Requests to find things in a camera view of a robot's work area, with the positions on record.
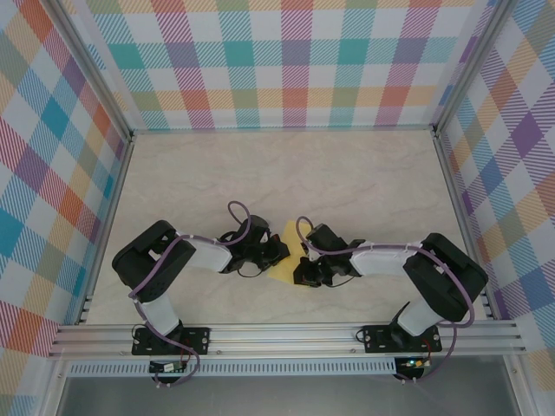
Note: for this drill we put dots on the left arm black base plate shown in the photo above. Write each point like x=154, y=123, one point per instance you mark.
x=199, y=336

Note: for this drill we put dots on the yellow cloth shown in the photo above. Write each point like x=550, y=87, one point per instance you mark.
x=286, y=271

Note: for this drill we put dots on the aluminium frame post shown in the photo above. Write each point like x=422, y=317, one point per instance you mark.
x=472, y=65
x=93, y=73

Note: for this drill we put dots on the aluminium mounting rail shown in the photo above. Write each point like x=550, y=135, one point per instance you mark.
x=282, y=340

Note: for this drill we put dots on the aluminium side frame rail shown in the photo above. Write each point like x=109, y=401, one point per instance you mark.
x=110, y=208
x=459, y=216

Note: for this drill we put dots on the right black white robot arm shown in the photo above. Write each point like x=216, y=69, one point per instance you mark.
x=442, y=277

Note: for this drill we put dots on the grey metal panel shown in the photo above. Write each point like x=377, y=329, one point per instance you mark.
x=282, y=396

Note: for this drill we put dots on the short aluminium frame leg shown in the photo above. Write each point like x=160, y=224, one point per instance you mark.
x=518, y=390
x=51, y=403

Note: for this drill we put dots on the aluminium frame bar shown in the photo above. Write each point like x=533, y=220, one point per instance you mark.
x=282, y=128

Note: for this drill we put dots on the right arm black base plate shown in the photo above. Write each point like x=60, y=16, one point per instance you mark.
x=377, y=344

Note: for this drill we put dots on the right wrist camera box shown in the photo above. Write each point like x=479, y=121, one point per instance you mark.
x=306, y=253

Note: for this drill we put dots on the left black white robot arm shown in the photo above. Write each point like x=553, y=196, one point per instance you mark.
x=147, y=264

